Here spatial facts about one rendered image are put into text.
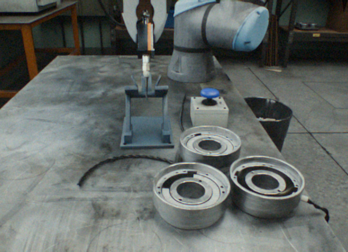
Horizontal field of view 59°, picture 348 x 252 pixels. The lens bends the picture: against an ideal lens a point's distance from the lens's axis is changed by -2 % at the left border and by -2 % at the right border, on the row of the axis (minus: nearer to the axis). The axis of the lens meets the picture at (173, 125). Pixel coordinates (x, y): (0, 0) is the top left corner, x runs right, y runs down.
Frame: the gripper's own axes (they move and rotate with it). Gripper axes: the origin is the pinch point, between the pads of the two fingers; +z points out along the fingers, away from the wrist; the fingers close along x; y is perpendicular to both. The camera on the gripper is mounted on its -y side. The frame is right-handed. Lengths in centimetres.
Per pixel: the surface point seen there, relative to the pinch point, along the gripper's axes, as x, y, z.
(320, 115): -148, 177, 101
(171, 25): -29, 334, 51
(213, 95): -13.7, 3.7, 12.8
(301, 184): -21.5, -21.7, 16.2
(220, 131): -13.4, -5.1, 16.4
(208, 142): -10.9, -7.3, 17.3
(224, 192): -10.4, -21.9, 16.9
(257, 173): -16.3, -18.1, 16.7
